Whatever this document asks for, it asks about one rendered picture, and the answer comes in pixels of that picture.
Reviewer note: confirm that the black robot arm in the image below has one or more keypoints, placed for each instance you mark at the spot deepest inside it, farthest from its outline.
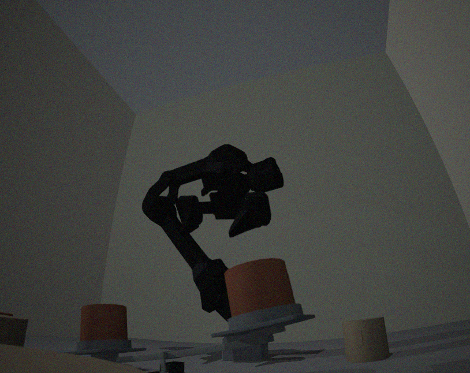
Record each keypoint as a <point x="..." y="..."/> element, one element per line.
<point x="219" y="171"/>

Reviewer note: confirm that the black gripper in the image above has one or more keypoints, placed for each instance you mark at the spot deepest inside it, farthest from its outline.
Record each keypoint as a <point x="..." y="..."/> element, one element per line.
<point x="250" y="210"/>

